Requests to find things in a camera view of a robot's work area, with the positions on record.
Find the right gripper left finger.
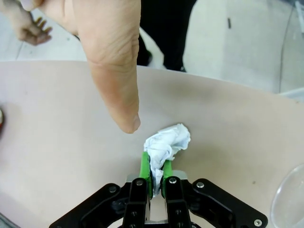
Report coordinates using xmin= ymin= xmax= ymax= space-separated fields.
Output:
xmin=48 ymin=152 xmax=152 ymax=228

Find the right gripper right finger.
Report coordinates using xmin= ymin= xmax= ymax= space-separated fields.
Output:
xmin=161 ymin=159 xmax=269 ymax=228

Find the white tissue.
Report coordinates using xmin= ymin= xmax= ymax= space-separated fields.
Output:
xmin=143 ymin=123 xmax=191 ymax=199

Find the clear plastic cup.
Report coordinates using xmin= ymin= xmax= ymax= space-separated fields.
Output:
xmin=269 ymin=163 xmax=304 ymax=228

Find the person's right forearm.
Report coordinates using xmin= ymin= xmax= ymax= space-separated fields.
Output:
xmin=0 ymin=6 xmax=30 ymax=38

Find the person's left hand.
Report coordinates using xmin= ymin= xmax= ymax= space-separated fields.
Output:
xmin=21 ymin=0 xmax=141 ymax=134

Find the person's right hand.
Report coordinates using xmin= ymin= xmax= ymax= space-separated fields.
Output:
xmin=17 ymin=18 xmax=53 ymax=46

